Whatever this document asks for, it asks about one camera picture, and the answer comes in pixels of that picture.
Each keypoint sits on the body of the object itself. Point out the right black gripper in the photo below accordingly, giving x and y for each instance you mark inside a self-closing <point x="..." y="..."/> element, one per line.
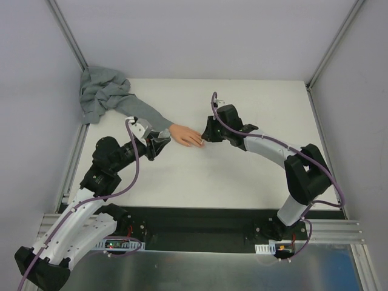
<point x="210" y="130"/>

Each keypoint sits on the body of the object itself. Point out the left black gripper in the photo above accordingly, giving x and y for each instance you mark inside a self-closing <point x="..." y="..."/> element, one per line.
<point x="152" y="145"/>

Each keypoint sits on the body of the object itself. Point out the clear nail polish bottle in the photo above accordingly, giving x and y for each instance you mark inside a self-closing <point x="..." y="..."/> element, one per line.
<point x="165" y="134"/>

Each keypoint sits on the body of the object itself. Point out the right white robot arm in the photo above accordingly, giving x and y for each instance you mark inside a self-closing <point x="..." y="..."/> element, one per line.
<point x="305" y="168"/>

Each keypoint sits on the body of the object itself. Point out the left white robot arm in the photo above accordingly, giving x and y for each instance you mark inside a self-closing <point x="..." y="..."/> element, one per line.
<point x="87" y="220"/>

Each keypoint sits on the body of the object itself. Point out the mannequin hand with nails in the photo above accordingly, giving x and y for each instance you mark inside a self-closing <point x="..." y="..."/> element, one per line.
<point x="185" y="135"/>

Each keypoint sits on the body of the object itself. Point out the grey shirt with sleeve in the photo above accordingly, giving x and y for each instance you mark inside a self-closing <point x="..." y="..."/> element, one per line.
<point x="103" y="89"/>

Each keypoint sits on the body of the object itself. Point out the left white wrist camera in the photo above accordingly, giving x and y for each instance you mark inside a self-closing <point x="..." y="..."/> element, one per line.
<point x="140" y="128"/>

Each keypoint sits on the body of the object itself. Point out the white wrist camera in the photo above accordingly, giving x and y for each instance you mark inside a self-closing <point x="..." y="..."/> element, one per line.
<point x="140" y="128"/>
<point x="218" y="103"/>

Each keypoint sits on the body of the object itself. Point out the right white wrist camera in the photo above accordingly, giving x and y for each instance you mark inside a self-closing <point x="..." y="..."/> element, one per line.
<point x="218" y="103"/>

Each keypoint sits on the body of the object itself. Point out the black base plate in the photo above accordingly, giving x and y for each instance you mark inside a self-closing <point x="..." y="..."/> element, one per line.
<point x="127" y="215"/>

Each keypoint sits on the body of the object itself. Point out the left white cable duct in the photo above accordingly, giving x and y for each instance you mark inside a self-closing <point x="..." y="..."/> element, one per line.
<point x="119" y="245"/>

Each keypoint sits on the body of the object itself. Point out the white cable duct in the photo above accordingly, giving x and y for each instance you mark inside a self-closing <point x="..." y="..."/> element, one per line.
<point x="265" y="249"/>
<point x="119" y="245"/>

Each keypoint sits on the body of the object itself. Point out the right white cable duct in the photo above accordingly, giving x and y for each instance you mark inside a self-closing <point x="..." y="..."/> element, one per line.
<point x="265" y="249"/>

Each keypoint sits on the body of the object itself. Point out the right aluminium frame post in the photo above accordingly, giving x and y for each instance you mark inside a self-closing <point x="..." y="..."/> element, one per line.
<point x="336" y="41"/>

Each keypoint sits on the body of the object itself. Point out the aluminium frame post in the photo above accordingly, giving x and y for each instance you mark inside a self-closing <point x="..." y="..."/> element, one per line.
<point x="336" y="41"/>
<point x="67" y="32"/>

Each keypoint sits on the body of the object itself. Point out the left aluminium frame post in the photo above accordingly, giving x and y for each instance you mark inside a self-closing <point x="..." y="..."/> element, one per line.
<point x="67" y="32"/>

